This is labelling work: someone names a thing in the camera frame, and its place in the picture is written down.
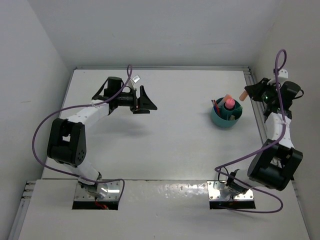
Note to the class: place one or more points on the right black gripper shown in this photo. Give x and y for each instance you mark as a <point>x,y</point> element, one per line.
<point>254,90</point>

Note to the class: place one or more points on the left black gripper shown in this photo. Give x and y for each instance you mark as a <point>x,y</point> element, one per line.
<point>143,104</point>

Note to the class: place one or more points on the pink capped glue bottle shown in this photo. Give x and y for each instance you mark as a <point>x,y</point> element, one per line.
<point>230,104</point>

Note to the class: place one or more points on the grey orange highlighter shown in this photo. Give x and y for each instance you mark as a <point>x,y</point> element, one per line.
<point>224,99</point>

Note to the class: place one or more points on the green highlighter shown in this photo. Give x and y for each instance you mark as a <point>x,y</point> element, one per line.
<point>239,108</point>

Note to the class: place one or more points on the blue ballpoint pen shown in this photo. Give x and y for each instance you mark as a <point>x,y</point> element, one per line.
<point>216,107</point>

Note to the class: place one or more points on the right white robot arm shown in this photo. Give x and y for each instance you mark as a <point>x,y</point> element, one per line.
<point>275,166</point>

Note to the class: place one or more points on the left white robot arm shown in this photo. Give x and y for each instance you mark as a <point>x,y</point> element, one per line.
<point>67,139</point>

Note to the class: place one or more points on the teal round organizer container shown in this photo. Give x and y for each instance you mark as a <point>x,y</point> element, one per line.
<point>222,120</point>

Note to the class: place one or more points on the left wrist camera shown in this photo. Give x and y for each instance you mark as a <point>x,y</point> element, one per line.
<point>133,81</point>

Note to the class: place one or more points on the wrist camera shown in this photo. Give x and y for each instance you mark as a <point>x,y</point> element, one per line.
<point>133,81</point>
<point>282,77</point>

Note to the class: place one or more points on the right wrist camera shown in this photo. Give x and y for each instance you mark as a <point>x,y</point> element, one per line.
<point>282,77</point>

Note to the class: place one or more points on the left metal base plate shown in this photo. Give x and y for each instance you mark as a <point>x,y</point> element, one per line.
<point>109,191</point>

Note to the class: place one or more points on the metal base plate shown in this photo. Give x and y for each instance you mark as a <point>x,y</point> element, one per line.
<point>218,192</point>
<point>109,191</point>

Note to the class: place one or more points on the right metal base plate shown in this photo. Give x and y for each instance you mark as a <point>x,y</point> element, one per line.
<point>218,192</point>

